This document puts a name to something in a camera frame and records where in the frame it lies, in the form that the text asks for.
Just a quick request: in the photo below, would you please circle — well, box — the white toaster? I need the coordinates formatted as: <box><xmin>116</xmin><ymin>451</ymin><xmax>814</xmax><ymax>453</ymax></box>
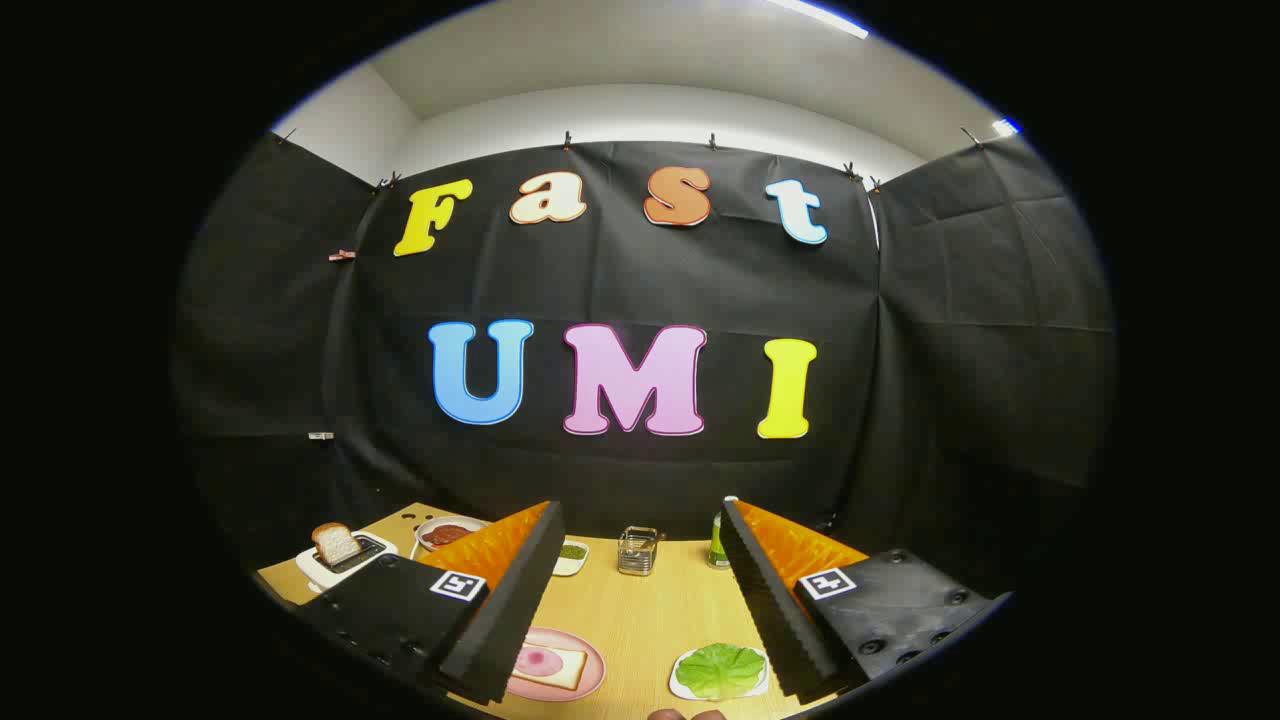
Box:
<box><xmin>296</xmin><ymin>530</ymin><xmax>399</xmax><ymax>593</ymax></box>

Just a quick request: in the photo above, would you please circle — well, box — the white oval plate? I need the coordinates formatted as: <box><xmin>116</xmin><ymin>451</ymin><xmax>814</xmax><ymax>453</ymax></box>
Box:
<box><xmin>414</xmin><ymin>515</ymin><xmax>491</xmax><ymax>553</ymax></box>

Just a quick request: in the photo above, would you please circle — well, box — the bread slice with crust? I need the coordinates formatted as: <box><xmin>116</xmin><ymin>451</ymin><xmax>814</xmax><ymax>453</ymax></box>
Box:
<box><xmin>512</xmin><ymin>645</ymin><xmax>588</xmax><ymax>691</ymax></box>

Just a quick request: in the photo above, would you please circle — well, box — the white rounded rectangular plate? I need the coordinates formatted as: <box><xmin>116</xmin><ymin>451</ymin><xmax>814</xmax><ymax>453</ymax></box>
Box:
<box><xmin>669</xmin><ymin>645</ymin><xmax>771</xmax><ymax>701</ymax></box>

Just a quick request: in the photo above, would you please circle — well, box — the pink round plate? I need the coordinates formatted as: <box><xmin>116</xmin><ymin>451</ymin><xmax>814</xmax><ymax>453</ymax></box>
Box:
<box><xmin>505</xmin><ymin>627</ymin><xmax>607</xmax><ymax>703</ymax></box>

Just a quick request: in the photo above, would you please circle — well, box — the ceiling light strip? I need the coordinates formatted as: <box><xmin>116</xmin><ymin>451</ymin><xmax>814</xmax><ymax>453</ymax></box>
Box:
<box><xmin>765</xmin><ymin>0</ymin><xmax>871</xmax><ymax>39</ymax></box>

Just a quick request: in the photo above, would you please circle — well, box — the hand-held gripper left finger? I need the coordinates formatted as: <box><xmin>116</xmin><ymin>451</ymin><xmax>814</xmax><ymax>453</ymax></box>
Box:
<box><xmin>300</xmin><ymin>500</ymin><xmax>566</xmax><ymax>706</ymax></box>

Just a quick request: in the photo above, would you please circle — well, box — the toasted bread slice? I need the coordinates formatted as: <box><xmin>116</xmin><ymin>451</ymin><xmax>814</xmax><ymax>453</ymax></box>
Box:
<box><xmin>311</xmin><ymin>522</ymin><xmax>363</xmax><ymax>567</ymax></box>

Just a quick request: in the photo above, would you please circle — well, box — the green label bottle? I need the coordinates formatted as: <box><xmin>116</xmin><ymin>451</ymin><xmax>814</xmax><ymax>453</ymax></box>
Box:
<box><xmin>707</xmin><ymin>495</ymin><xmax>739</xmax><ymax>570</ymax></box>

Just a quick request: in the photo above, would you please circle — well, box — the metal wire holder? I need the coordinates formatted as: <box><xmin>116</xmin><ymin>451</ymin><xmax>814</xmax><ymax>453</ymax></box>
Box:
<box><xmin>617</xmin><ymin>526</ymin><xmax>666</xmax><ymax>577</ymax></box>

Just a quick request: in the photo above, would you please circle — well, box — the green lettuce leaf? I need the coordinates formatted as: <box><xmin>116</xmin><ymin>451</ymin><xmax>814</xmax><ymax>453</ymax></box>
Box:
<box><xmin>676</xmin><ymin>643</ymin><xmax>767</xmax><ymax>699</ymax></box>

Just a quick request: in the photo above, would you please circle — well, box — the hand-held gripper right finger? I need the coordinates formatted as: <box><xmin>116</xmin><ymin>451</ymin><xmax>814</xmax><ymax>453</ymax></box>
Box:
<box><xmin>720</xmin><ymin>498</ymin><xmax>1011</xmax><ymax>706</ymax></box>

